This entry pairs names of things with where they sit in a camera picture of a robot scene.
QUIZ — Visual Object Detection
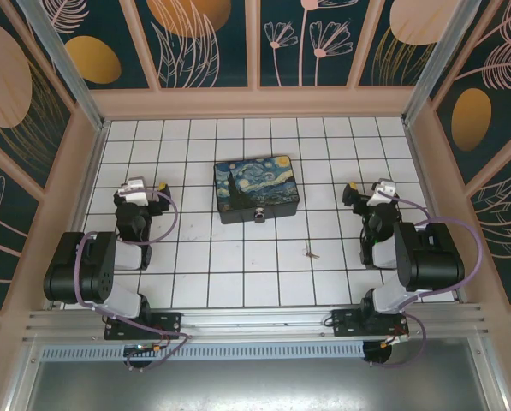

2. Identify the aluminium mounting rail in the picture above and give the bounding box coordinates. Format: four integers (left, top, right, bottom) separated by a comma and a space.
23, 303, 490, 343

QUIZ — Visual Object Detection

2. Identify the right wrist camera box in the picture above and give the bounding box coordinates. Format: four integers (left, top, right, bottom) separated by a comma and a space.
372, 177, 398, 202

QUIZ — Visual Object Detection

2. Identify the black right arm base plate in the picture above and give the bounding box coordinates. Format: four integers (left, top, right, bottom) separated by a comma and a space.
330, 308, 410, 339

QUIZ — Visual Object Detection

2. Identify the grey slotted cable duct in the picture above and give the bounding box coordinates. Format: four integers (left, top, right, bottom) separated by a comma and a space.
40, 342, 365, 360

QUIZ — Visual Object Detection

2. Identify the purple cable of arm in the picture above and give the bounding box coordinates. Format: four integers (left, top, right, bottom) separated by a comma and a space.
74, 190, 192, 372
368, 194, 484, 369

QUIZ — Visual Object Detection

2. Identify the small wire bundle with connector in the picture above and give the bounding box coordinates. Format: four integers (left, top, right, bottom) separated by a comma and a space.
124, 329, 190, 356
381, 325, 411, 348

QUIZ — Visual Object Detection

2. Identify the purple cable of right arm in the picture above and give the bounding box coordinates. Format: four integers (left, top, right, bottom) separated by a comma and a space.
368, 194, 484, 369

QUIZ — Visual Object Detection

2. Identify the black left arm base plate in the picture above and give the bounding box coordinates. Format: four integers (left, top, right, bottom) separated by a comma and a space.
104, 312, 182, 342

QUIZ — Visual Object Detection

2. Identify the grey metal sheet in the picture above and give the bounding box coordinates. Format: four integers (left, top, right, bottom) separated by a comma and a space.
6, 337, 508, 411

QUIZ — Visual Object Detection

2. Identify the aluminium frame post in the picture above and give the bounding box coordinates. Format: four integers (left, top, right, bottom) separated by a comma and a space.
15, 0, 110, 132
400, 0, 483, 125

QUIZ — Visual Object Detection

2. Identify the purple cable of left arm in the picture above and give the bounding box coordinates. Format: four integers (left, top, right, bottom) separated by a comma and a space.
74, 190, 192, 372

